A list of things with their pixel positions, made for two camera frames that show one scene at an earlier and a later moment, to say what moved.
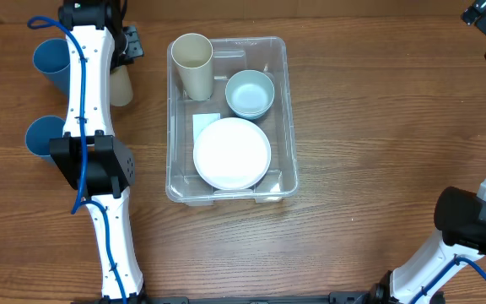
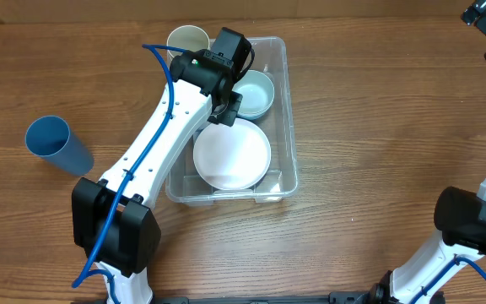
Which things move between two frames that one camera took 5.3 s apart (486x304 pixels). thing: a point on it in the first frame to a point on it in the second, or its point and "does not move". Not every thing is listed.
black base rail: x=346 y=297 does not move
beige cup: x=121 y=89 to x=187 y=37
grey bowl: x=249 y=91 does not move
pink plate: x=231 y=154 does not move
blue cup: x=40 y=131 does not move
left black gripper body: x=120 y=40 to x=219 y=102
